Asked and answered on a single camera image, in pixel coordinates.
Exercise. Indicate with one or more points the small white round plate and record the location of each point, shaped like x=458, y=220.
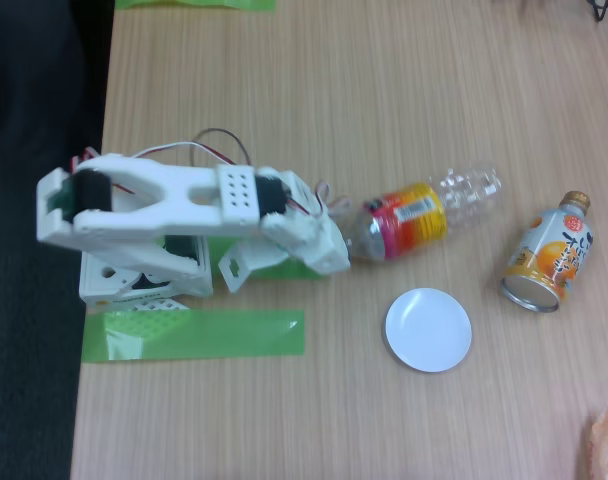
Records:
x=428, y=330

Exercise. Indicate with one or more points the long green tape strip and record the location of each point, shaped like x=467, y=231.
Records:
x=234, y=332

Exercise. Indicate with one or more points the green plastic sheet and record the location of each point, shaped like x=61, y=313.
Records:
x=194, y=4

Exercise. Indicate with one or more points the clear plastic bottle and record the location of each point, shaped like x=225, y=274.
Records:
x=409, y=220

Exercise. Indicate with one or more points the orange juice bottle can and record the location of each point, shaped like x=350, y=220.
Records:
x=549, y=260

